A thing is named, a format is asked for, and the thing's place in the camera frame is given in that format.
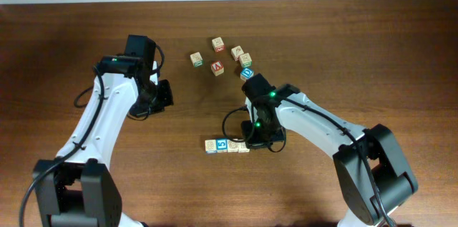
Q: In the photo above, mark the wooden K cow block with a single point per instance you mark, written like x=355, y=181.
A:
x=242, y=148

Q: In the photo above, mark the blue D wooden block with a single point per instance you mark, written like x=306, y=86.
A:
x=246, y=73

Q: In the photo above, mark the blue I wooden block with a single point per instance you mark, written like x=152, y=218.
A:
x=233, y=147

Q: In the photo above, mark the red A wooden block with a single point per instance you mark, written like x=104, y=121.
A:
x=217, y=68

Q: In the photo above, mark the red E wooden block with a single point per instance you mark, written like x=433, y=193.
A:
x=218, y=44

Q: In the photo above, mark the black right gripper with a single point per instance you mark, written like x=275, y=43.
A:
x=252, y=141

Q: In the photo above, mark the blue H wooden block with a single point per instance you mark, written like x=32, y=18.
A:
x=210, y=146

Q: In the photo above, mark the green B wooden block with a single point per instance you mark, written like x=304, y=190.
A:
x=245, y=60

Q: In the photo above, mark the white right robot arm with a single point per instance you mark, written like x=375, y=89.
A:
x=373, y=172

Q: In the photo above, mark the green V wooden block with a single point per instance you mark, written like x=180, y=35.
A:
x=196, y=59

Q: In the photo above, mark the wooden K red block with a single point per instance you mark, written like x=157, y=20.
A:
x=236, y=52

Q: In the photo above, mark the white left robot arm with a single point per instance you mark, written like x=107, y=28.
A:
x=76, y=188

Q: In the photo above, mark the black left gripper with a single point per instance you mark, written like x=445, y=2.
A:
x=165, y=98

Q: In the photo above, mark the blue 5 wooden block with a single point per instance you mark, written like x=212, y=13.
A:
x=221, y=145

